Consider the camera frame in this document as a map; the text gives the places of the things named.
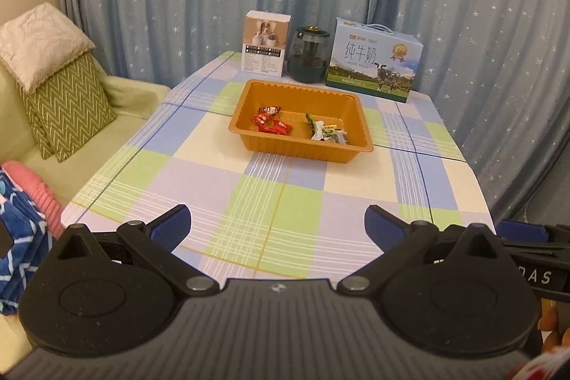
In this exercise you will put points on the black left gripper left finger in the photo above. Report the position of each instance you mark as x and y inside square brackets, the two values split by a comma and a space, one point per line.
[104, 293]

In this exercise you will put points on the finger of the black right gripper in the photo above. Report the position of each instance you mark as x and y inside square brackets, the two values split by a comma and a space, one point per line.
[451, 292]

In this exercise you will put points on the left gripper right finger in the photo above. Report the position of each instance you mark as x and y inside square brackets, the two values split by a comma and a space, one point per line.
[516, 231]

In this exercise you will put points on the clear brown biscuit packet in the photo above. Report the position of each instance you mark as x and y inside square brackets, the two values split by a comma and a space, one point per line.
[339, 136]

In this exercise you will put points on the yellow snack packet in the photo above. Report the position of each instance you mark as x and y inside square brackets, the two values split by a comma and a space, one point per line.
[329, 131]

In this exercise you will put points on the green white candy packet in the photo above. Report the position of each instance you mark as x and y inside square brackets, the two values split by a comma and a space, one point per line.
[317, 127]

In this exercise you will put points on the large red snack packet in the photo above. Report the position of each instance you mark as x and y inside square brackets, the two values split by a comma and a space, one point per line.
[275, 126]

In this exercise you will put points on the dark red candy packet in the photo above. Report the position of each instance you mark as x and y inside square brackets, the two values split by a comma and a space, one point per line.
[269, 110]

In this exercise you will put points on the small red candy packet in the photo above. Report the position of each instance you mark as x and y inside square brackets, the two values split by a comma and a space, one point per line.
[262, 120]

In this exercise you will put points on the person's right hand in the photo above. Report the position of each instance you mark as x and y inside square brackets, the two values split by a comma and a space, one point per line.
[548, 323]

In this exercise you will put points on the blue patterned blanket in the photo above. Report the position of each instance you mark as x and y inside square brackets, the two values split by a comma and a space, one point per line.
[31, 242]

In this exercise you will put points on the pink cloth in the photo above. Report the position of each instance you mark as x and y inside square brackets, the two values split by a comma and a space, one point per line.
[39, 192]

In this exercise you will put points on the green chevron pillow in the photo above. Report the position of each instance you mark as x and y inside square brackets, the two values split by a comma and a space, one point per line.
[68, 109]

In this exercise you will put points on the blue milk carton box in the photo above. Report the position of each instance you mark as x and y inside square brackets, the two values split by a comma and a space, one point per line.
[372, 59]

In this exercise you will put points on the orange plastic tray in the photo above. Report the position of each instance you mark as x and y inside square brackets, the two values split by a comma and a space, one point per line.
[298, 105]

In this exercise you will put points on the beige quilted pillow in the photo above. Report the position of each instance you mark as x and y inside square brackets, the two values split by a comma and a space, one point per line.
[39, 43]

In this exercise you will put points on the dark green glass humidifier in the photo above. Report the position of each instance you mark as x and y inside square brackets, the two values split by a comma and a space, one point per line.
[309, 55]

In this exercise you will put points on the white humidifier box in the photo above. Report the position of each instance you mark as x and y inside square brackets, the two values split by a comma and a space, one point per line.
[264, 42]

